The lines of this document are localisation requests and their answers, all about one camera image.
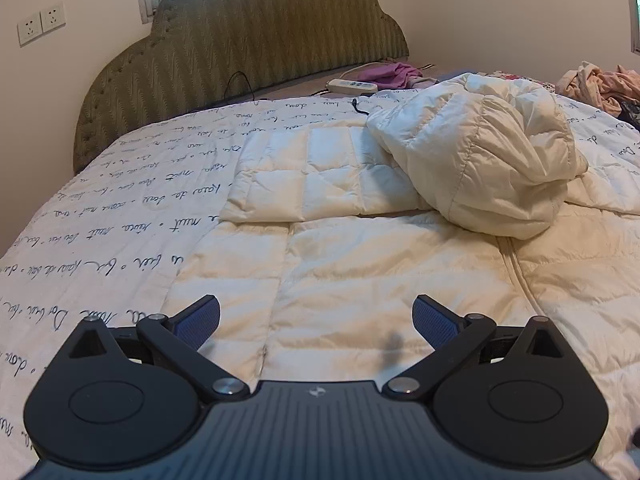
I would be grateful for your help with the white power strip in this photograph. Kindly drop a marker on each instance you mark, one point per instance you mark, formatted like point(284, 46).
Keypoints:
point(350, 86)

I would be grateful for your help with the floral cloth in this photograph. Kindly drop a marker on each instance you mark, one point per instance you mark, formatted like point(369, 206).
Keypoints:
point(515, 76)

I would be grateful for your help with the dark blue cloth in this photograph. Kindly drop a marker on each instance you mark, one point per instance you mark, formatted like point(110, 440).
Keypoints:
point(632, 115)

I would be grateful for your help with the purple cloth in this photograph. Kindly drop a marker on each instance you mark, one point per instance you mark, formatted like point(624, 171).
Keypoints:
point(390, 74)

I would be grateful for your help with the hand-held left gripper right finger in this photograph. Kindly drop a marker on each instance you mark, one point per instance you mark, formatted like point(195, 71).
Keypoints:
point(434, 320)

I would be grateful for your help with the pink clothes pile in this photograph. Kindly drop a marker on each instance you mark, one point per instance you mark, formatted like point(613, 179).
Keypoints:
point(600, 85)

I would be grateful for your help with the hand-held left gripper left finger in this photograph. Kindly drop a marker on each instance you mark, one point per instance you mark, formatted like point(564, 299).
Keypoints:
point(200, 320)

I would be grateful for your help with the window beside bed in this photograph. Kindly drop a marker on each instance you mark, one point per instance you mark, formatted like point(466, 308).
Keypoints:
point(635, 10)

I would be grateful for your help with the green upholstered headboard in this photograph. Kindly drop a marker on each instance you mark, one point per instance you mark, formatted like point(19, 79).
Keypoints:
point(250, 25)

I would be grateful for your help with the white script-printed blanket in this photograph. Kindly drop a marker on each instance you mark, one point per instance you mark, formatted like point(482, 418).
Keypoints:
point(100, 225)

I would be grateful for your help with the white puffer jacket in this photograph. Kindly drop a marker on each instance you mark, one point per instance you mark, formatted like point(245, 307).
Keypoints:
point(350, 260)

